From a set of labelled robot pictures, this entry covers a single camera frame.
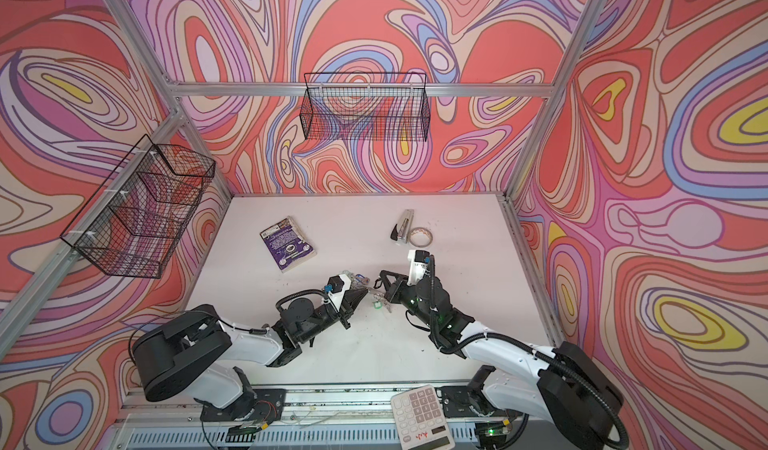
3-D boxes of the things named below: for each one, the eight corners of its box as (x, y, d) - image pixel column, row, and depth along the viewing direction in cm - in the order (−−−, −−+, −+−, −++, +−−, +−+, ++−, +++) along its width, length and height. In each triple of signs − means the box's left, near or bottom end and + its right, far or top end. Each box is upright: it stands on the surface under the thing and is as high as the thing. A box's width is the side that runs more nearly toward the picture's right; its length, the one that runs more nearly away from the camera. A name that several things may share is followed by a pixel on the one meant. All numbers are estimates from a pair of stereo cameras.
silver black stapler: (390, 238, 107) (390, 235, 106) (403, 210, 116) (403, 207, 115) (406, 243, 106) (406, 240, 104) (417, 214, 115) (418, 211, 113)
